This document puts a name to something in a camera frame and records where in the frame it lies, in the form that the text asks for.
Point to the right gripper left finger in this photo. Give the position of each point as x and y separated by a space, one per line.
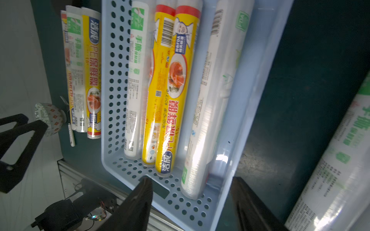
133 213

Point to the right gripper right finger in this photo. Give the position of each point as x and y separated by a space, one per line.
252 213

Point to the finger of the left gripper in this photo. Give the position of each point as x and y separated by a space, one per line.
12 175

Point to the white green wrap roll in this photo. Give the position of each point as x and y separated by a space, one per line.
140 52
230 26
338 190
76 59

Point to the yellow wrap roll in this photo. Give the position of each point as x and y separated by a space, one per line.
164 23
68 69
184 39
91 22

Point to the metal fork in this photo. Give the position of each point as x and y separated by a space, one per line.
70 130

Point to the green table mat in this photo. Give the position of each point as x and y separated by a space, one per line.
322 59

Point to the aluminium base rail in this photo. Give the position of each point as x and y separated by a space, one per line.
71 178

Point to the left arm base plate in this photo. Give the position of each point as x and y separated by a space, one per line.
90 202

